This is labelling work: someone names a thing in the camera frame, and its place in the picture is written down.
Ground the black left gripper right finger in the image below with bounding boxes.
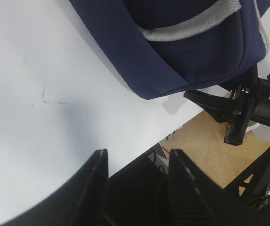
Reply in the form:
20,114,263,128
168,149,229,226

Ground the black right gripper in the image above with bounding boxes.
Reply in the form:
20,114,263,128
184,65,270,145

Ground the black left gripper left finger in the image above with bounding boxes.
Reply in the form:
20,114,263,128
65,149,108,226

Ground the navy blue lunch bag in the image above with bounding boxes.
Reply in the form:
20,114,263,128
71,0,270,100

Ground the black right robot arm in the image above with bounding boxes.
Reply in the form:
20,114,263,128
184,65,270,146

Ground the white torn label sticker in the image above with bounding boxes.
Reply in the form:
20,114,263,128
149,132,175,174

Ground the black metal stand frame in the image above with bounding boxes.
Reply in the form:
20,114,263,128
224,147,270,218

